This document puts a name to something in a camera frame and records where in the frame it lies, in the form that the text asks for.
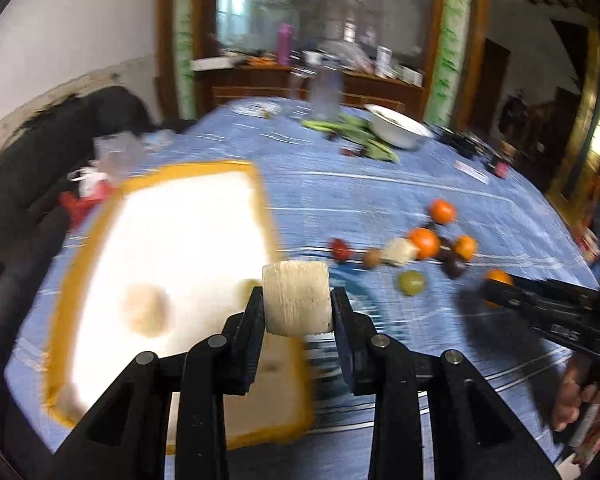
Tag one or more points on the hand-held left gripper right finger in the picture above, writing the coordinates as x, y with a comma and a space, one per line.
347, 360

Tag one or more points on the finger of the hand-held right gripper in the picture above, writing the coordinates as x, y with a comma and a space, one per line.
510, 300
555, 286

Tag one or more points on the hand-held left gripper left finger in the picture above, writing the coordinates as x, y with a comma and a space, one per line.
254, 360

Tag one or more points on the orange tangerine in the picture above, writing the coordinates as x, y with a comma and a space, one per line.
497, 276
442, 211
465, 247
425, 242

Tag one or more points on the green round fruit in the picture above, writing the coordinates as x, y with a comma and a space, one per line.
411, 282

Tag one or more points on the brown kiwi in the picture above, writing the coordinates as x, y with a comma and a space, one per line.
372, 258

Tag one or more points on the red bayberry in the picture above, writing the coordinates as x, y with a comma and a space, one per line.
340, 249

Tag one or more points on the yellow-edged white foam tray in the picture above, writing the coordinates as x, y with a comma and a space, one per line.
180, 220

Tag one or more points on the person's right hand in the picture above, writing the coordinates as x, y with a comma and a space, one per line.
567, 400

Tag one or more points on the pale round fruit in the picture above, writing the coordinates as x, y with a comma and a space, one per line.
145, 310

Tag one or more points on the white card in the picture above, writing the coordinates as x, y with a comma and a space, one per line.
471, 169

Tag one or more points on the blue plaid tablecloth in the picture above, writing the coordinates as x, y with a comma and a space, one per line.
330, 195

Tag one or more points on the white bowl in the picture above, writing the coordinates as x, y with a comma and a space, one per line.
397, 127

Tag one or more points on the green leafy vegetable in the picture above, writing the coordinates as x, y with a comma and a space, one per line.
360, 132

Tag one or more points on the red plastic bag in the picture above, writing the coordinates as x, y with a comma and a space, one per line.
77, 205

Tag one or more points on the white plastic bag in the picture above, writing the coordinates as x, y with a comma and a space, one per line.
87, 180

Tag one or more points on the clear plastic bag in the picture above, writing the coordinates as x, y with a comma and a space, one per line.
115, 152

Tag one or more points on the glass pitcher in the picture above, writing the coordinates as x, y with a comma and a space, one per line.
325, 92

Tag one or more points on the wooden cabinet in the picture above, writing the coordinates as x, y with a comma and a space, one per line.
260, 82

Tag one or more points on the black leather sofa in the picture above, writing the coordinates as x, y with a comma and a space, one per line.
30, 160

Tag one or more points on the pink bottle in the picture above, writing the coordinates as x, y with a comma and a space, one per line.
284, 42

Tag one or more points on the large wall mirror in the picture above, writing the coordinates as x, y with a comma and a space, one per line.
305, 5

